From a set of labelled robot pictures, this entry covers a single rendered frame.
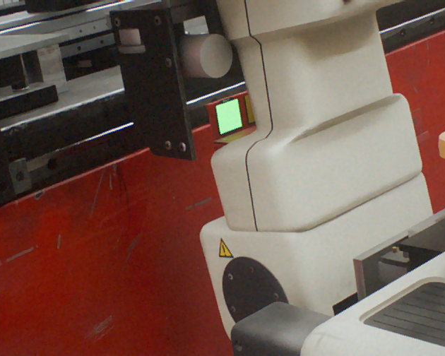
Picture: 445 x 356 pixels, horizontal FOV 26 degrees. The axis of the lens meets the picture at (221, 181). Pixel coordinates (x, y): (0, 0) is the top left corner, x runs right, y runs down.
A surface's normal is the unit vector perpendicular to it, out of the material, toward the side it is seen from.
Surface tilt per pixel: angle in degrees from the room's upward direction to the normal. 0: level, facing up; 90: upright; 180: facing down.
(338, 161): 82
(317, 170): 82
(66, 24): 90
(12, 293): 90
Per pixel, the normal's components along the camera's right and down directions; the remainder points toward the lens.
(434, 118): 0.72, 0.08
